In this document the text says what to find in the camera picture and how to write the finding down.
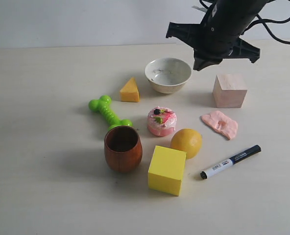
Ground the black white marker pen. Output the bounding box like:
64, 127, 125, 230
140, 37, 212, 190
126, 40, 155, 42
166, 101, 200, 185
200, 145, 261, 180

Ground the brown wooden cup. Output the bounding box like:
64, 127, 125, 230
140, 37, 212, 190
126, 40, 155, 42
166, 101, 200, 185
104, 126, 143, 173

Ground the yellow cheese wedge toy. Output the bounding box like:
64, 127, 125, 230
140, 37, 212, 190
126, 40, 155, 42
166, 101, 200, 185
120, 77, 140, 102

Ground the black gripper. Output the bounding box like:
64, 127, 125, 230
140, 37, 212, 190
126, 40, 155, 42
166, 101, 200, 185
166, 4, 260, 71

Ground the pink toy cake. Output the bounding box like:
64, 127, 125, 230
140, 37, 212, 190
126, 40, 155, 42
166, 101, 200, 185
147, 106, 177, 137

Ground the green bone dog toy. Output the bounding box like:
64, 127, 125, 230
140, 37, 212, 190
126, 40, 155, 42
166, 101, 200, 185
88, 95, 133, 130

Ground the yellow foam cube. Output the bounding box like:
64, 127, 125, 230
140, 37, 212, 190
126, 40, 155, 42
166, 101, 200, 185
147, 145, 186, 196

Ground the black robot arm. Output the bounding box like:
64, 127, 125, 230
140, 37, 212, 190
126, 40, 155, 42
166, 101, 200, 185
166, 0, 267, 71

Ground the black cable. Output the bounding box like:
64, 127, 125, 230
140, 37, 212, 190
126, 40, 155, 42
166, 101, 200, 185
198, 0, 290, 46

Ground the yellow lemon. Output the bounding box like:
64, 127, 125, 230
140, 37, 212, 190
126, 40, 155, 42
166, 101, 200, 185
170, 128, 202, 160

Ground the white ceramic bowl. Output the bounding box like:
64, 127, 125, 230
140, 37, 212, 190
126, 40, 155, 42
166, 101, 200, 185
144, 58, 192, 94

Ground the light wooden cube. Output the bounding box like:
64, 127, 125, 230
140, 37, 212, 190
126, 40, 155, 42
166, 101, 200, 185
212, 74, 247, 108

